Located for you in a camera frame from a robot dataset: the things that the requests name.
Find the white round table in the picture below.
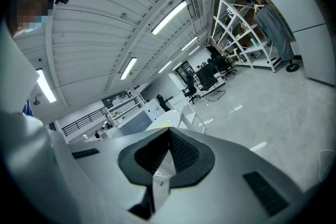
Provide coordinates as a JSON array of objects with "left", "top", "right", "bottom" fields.
[{"left": 145, "top": 109, "right": 182, "bottom": 131}]

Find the white cabinet with grey panel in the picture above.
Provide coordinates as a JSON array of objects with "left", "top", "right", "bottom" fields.
[{"left": 117, "top": 109, "right": 154, "bottom": 136}]

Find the person's white shirt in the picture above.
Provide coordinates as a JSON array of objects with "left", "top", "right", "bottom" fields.
[{"left": 0, "top": 20, "right": 106, "bottom": 224}]

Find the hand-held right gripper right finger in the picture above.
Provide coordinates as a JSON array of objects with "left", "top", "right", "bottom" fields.
[{"left": 153, "top": 127, "right": 304, "bottom": 224}]

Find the black cantilever chair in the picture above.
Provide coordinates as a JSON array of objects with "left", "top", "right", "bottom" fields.
[{"left": 196, "top": 67, "right": 226, "bottom": 102}]

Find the black coat rack stand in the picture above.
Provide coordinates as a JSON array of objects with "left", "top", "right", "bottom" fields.
[{"left": 233, "top": 0, "right": 299, "bottom": 73}]

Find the black swivel office chair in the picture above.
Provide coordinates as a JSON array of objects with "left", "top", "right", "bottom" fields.
[
  {"left": 180, "top": 74, "right": 202, "bottom": 105},
  {"left": 214, "top": 54, "right": 237, "bottom": 80}
]

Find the ceiling air vent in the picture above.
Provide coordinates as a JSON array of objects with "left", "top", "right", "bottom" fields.
[{"left": 191, "top": 0, "right": 202, "bottom": 19}]

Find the white table frame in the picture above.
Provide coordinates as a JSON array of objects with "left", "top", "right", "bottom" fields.
[{"left": 178, "top": 103, "right": 208, "bottom": 134}]

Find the black high-back chair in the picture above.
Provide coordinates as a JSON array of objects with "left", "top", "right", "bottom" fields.
[{"left": 156, "top": 93, "right": 171, "bottom": 113}]

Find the blue face mask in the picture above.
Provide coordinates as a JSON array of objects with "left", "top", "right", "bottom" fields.
[{"left": 25, "top": 15, "right": 53, "bottom": 34}]

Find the black metal railing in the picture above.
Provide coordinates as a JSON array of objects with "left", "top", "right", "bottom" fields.
[{"left": 61, "top": 106, "right": 110, "bottom": 137}]

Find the white looped cable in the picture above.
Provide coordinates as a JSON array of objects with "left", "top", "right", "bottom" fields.
[{"left": 318, "top": 149, "right": 336, "bottom": 183}]

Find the white shelving rack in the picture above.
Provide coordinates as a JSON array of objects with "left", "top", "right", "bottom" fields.
[{"left": 209, "top": 0, "right": 283, "bottom": 73}]

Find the grey hanging garment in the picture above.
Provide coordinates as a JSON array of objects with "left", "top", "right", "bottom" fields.
[{"left": 253, "top": 4, "right": 295, "bottom": 61}]

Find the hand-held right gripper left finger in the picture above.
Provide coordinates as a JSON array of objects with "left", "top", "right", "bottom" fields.
[{"left": 68, "top": 127, "right": 171, "bottom": 224}]

